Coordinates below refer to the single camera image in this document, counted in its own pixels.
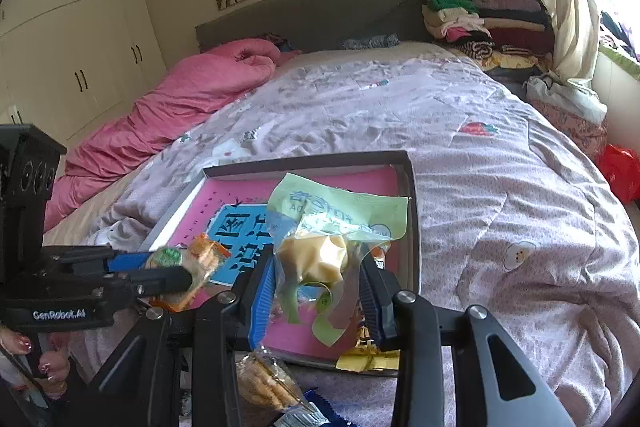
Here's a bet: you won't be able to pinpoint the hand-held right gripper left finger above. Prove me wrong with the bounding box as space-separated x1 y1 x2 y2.
75 251 278 427

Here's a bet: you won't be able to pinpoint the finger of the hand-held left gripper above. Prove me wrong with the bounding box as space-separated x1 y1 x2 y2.
104 250 154 275
112 265 196 298

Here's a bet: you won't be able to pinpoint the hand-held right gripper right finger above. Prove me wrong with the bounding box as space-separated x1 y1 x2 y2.
356 252 576 427

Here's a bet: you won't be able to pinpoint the orange snack packet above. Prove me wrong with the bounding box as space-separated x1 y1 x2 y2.
144 233 229 314

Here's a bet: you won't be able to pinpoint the yellow snack packet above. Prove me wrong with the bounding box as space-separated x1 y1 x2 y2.
335 247 402 374

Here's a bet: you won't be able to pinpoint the green cake snack packet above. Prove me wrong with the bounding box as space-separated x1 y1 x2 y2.
264 171 412 349

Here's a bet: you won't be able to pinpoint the clear cookie packet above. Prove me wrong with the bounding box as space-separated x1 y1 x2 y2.
234 346 312 414

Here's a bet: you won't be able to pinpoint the grey cardboard box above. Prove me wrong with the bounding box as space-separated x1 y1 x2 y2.
139 149 422 374

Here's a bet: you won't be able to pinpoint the blue snack packet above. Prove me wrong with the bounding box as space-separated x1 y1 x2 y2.
271 387 352 427

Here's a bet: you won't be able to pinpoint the person's left hand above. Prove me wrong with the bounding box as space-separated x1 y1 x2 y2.
0 325 72 396

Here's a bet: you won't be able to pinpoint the beige bed sheet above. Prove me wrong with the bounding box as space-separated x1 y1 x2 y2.
42 176 147 249

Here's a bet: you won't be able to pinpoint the pink book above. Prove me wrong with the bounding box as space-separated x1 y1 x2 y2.
161 166 409 361

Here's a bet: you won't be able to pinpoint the pink duvet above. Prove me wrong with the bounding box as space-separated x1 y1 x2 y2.
42 38 282 234

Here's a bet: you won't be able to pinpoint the cream wardrobe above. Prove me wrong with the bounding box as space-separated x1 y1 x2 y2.
0 0 169 148

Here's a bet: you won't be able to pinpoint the lilac floral quilt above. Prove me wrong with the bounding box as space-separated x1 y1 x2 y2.
75 48 640 427

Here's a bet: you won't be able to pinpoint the dark cloth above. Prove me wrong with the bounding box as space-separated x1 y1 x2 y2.
261 31 304 56

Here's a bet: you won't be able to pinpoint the dark patterned pillow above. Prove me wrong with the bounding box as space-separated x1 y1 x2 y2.
341 33 402 51

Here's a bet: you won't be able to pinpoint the pink floral cloth bundle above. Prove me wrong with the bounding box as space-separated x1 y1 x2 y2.
529 99 609 164

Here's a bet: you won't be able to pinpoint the red plastic bag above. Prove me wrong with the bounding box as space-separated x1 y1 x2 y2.
596 143 640 206

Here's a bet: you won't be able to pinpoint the white cloth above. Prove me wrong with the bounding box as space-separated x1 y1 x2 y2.
524 73 609 126

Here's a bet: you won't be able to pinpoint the grey headboard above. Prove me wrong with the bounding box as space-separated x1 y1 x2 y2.
194 0 434 56

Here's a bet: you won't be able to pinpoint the pile of folded clothes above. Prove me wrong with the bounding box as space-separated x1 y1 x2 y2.
421 0 557 71

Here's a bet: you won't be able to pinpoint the green sill cover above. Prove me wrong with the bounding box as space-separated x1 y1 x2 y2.
596 44 640 81

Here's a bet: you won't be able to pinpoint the clothes on window sill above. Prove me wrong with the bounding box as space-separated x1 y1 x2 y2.
599 8 640 64

